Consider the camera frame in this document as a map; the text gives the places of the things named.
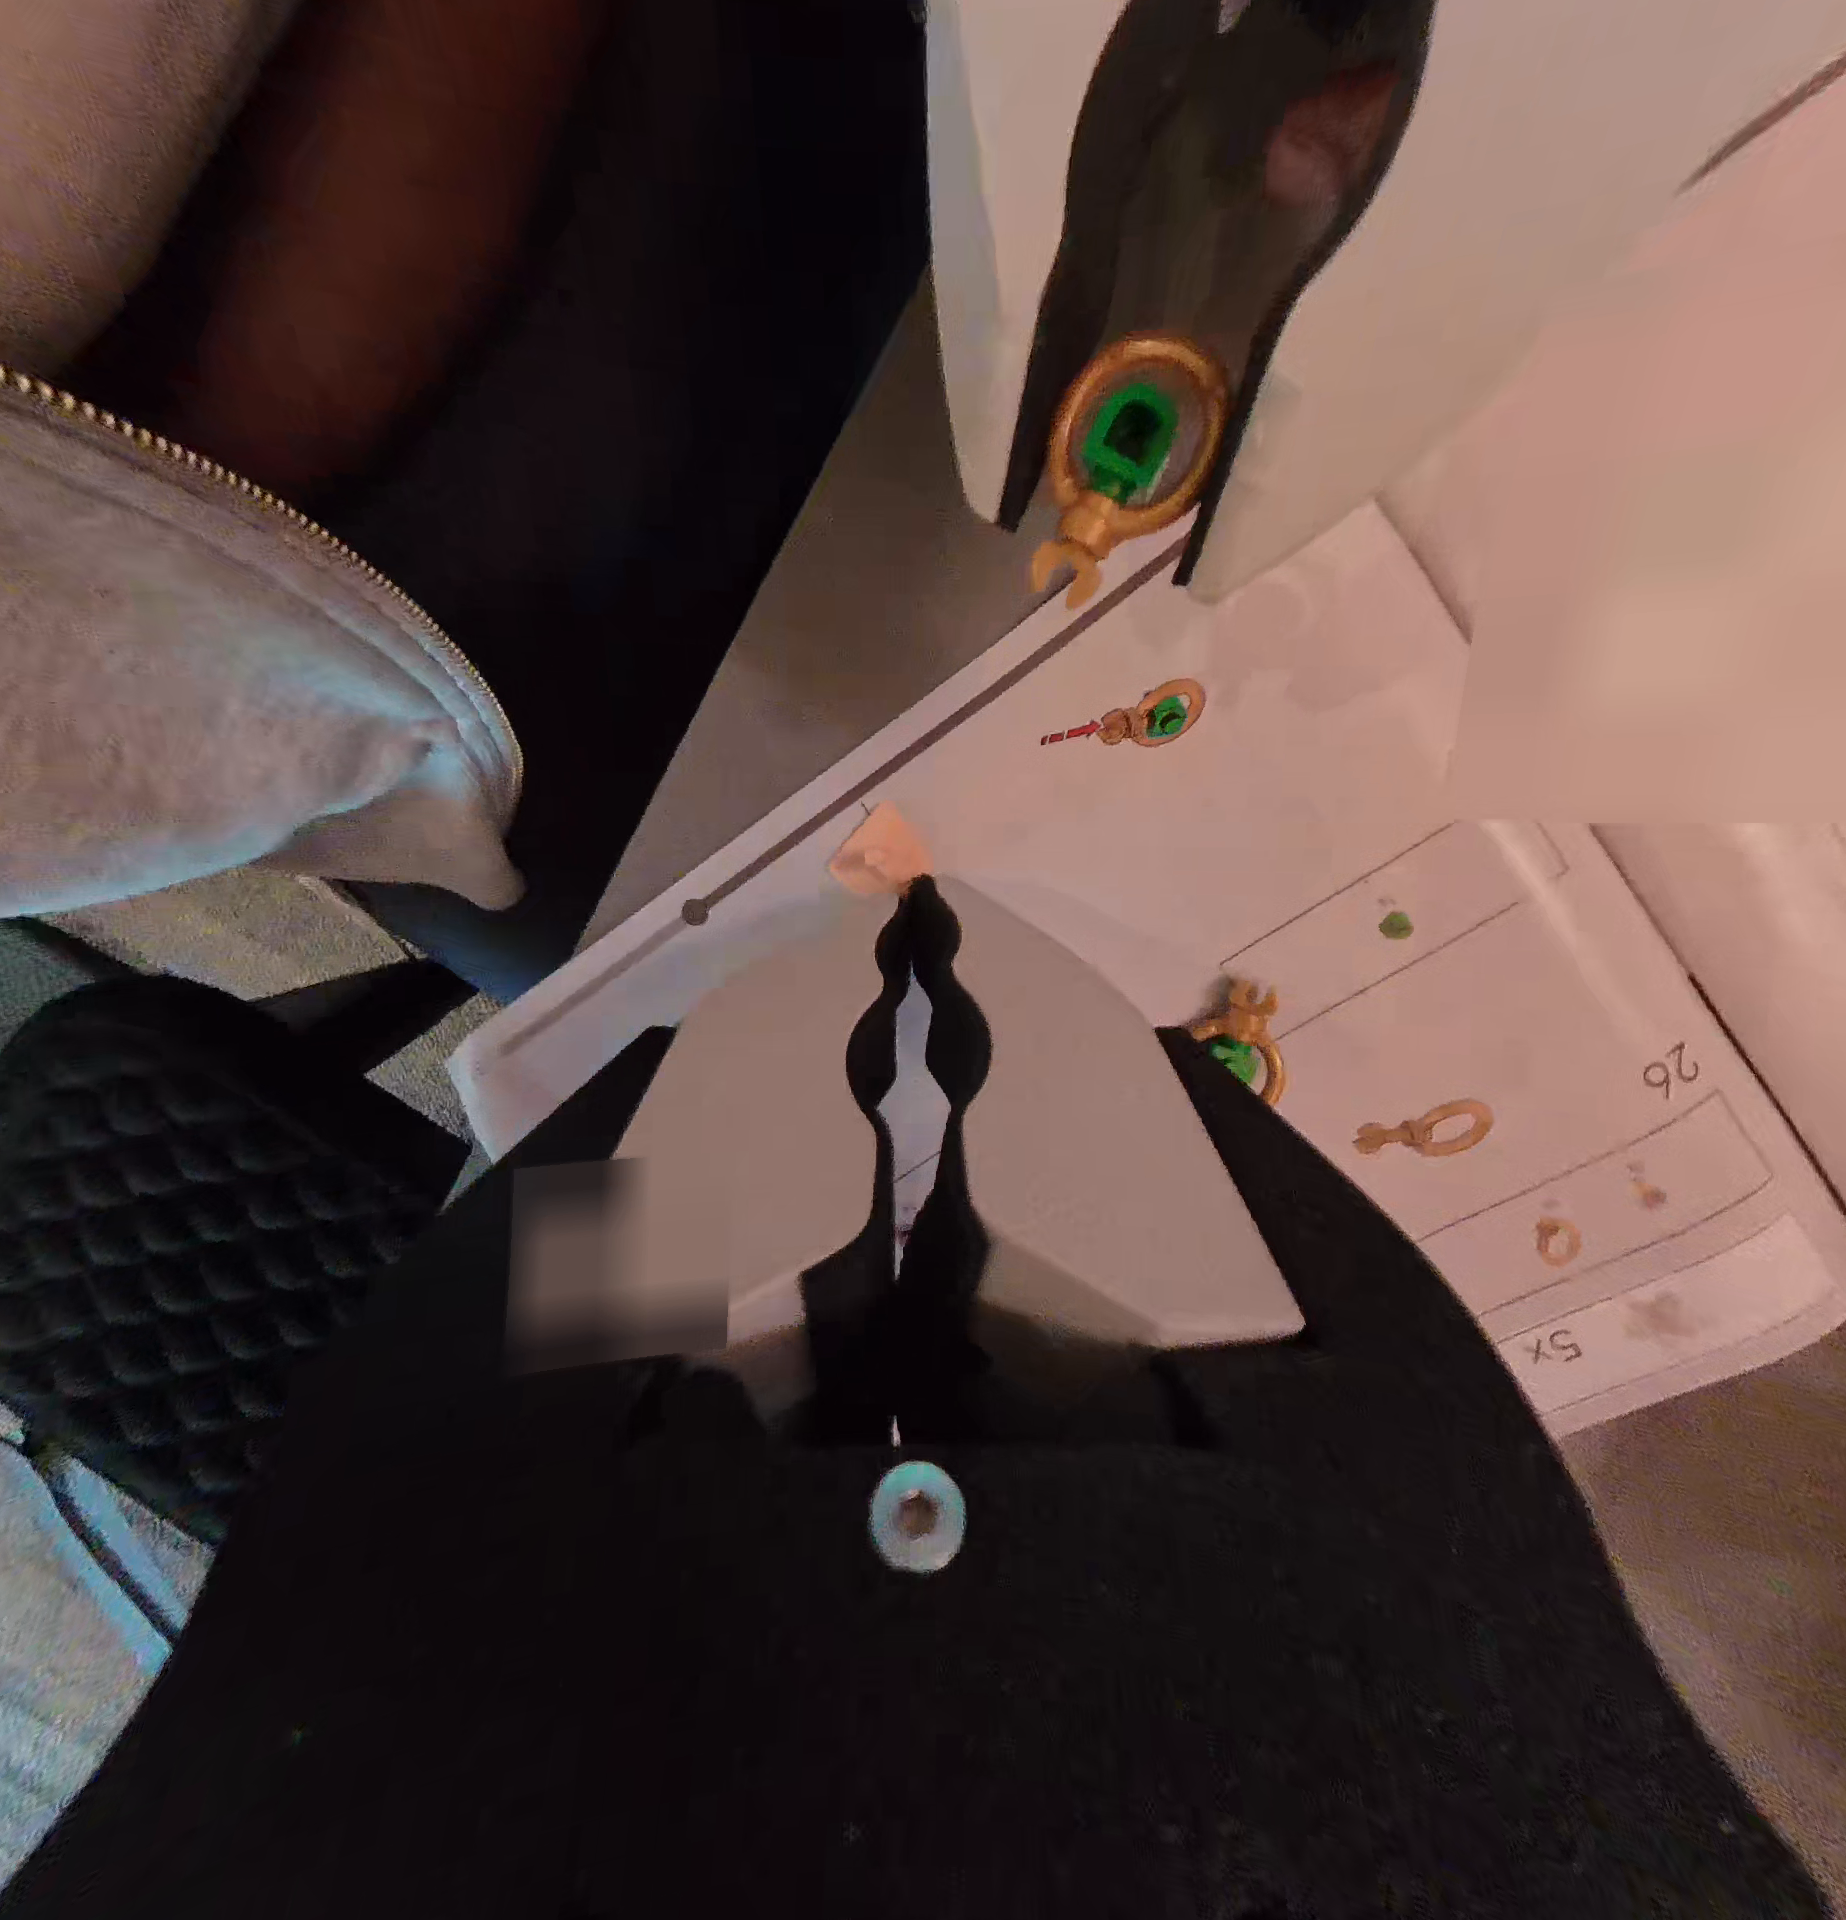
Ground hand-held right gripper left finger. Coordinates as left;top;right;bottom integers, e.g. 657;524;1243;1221
518;877;933;1359

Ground person's legs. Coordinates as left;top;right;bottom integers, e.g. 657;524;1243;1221
99;0;925;977

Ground pink petal piece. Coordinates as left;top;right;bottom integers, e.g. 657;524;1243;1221
827;802;940;902

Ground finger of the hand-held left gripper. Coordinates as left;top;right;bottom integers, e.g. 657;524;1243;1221
921;0;1165;533
1174;0;1846;605

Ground instruction booklet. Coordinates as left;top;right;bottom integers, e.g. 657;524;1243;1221
451;501;1846;1442

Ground gold ring with green stud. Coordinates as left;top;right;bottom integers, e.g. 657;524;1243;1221
1032;333;1233;608
1190;977;1289;1111

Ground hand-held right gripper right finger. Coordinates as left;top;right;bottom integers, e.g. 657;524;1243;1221
921;877;1307;1354

